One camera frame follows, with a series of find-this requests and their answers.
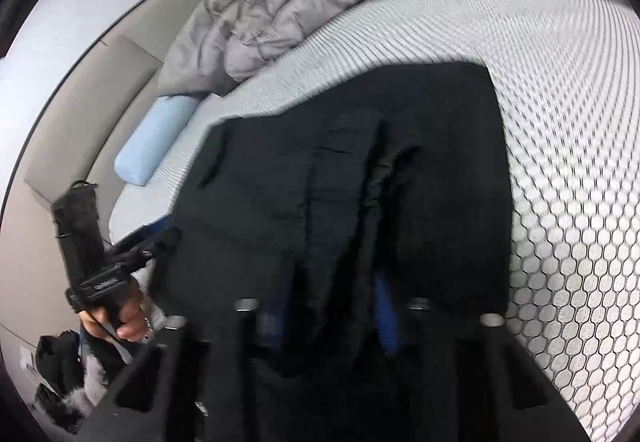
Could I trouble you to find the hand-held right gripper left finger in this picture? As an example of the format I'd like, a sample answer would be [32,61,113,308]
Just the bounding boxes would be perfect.
[75,297,282,442]

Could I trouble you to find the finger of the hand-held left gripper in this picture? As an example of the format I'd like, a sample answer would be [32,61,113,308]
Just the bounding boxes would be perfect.
[107,216,182,273]

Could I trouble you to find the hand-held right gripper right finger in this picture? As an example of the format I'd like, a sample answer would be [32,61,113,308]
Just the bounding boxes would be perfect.
[372,272,593,442]

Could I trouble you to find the black pants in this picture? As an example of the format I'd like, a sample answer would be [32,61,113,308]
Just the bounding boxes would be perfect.
[160,62,516,442]

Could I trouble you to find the person's left hand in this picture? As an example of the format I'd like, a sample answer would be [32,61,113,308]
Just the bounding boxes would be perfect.
[77,272,161,343]

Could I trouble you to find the light blue pillow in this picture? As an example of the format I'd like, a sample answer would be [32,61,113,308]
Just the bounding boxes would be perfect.
[114,94,201,187]

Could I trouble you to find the beige headboard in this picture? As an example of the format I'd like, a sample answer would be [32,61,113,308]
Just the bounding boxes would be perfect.
[0,0,226,348]

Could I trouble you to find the black clothing pile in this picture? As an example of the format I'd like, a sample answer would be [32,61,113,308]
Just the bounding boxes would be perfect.
[32,332,87,433]

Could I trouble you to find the white patterned mattress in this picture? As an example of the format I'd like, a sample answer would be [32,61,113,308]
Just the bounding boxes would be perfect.
[107,0,636,442]

